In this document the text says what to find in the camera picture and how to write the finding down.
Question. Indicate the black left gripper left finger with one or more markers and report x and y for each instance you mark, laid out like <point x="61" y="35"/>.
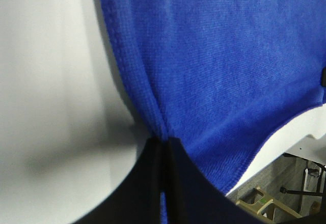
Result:
<point x="137" y="198"/>

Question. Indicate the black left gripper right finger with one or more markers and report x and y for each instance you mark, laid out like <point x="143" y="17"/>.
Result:
<point x="190" y="197"/>

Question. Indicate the blue microfibre towel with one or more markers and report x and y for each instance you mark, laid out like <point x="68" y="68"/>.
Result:
<point x="220" y="75"/>

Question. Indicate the black tripod stand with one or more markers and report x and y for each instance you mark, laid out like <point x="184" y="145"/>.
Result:
<point x="315" y="173"/>

